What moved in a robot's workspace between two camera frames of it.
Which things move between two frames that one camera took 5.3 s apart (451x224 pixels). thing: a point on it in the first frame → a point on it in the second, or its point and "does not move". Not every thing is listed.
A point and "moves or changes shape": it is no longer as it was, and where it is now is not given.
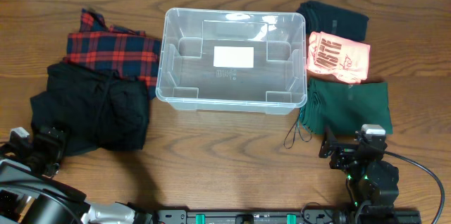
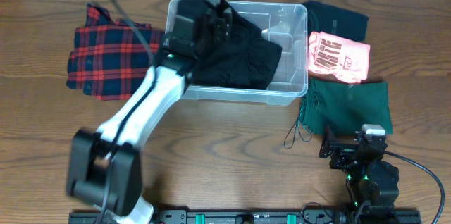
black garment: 320,17 does not move
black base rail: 289,216 does not move
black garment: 92,108 → 246,61
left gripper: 49,139 → 218,22
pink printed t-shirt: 348,60 does not move
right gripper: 345,150 does not move
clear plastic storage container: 232,60 moves or changes shape
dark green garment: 344,107 does not move
